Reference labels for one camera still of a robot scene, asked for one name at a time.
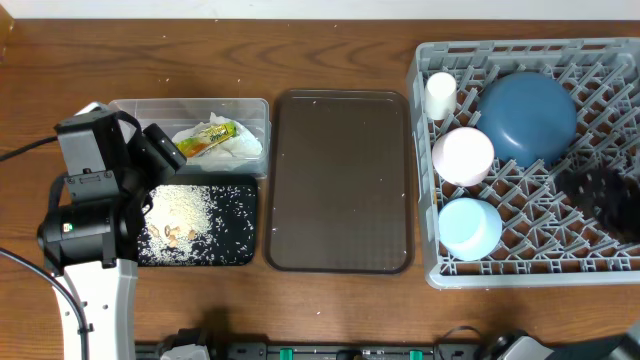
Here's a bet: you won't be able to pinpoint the dark brown serving tray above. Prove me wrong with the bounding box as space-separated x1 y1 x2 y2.
264 89 414 275

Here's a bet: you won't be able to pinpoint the yellow green snack wrapper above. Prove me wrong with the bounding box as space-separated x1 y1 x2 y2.
176 122 237 158

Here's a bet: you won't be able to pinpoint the white rice leftovers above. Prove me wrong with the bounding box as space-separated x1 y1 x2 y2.
137 183 257 266

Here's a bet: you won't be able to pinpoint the light blue bowl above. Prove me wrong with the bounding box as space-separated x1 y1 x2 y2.
438 198 502 261

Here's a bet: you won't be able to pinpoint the pink bowl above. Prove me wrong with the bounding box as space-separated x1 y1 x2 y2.
432 127 495 187

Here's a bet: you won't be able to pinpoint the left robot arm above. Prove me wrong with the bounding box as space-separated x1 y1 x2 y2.
37 102 187 359

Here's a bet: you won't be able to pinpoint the clear plastic waste bin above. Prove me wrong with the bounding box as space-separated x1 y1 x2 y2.
109 98 271 178

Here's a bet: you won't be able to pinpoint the dark blue plate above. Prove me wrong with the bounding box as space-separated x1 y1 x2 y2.
476 72 577 168

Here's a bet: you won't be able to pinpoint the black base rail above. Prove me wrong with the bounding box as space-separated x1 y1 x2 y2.
134 328 479 360

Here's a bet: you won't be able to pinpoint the cream white cup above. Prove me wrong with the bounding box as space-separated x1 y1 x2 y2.
425 72 457 120

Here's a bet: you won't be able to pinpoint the white napkin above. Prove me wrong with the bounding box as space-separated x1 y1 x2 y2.
172 112 263 162

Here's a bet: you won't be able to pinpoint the black waste tray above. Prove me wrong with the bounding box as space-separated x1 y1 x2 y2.
130 172 259 267

